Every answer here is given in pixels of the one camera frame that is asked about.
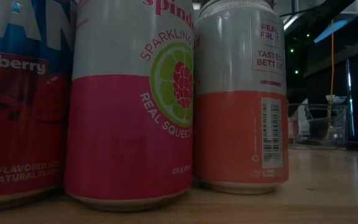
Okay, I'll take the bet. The orange Spindrift can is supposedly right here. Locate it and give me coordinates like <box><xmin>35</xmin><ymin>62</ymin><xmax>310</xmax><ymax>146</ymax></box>
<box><xmin>193</xmin><ymin>0</ymin><xmax>290</xmax><ymax>196</ymax></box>

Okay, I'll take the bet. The clear plastic bin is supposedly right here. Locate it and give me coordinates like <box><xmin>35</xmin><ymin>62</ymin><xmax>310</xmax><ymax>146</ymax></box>
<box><xmin>287</xmin><ymin>102</ymin><xmax>351</xmax><ymax>149</ymax></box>

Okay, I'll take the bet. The red Fanta strawberry can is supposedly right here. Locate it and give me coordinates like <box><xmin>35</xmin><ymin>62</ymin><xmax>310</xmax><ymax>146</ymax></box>
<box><xmin>0</xmin><ymin>0</ymin><xmax>77</xmax><ymax>214</ymax></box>

